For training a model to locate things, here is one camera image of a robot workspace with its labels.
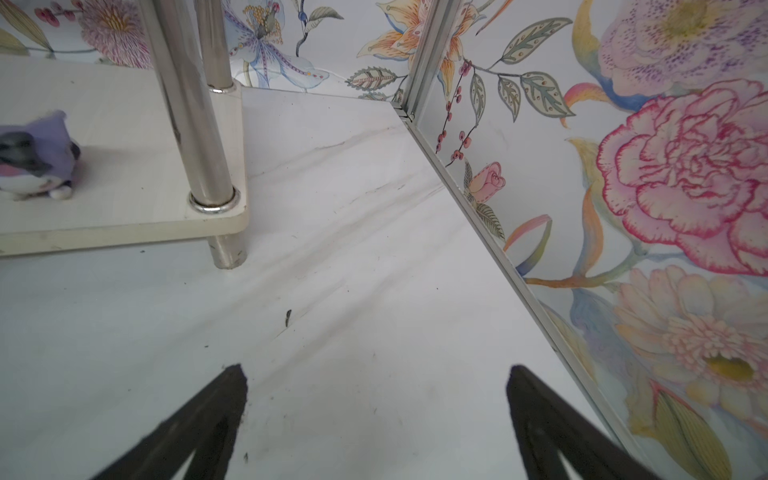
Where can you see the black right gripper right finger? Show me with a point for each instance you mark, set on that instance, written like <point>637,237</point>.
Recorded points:
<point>550,434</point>

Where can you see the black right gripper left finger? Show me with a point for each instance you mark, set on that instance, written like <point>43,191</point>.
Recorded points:
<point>200,436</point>

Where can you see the black purple toy figure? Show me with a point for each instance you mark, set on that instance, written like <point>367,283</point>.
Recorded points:
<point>38,158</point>

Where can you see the white two-tier shelf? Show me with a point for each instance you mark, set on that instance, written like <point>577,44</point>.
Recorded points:
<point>152,104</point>

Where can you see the aluminium corner post right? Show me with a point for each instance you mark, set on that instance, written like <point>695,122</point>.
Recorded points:
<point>428,57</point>

